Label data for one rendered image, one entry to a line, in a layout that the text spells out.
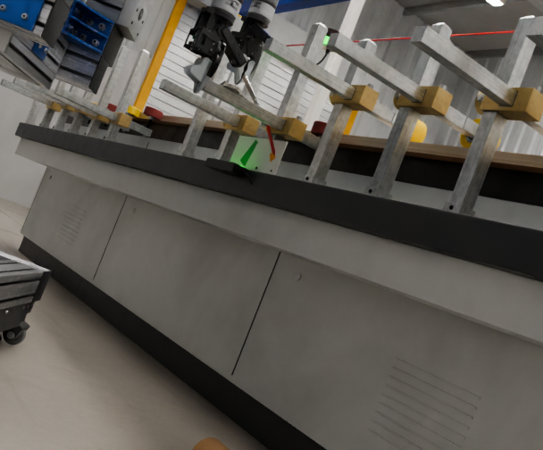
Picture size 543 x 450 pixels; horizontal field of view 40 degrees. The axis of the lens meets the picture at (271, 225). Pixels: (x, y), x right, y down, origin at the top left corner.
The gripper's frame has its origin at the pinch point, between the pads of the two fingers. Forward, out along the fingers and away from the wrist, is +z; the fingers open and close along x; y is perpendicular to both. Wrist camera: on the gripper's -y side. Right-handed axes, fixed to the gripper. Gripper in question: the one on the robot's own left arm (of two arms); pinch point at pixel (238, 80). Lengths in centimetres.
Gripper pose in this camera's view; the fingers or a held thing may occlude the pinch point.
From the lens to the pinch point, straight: 227.3
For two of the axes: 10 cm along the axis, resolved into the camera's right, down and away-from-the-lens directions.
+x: -5.4, -2.5, -8.0
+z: -3.6, 9.3, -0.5
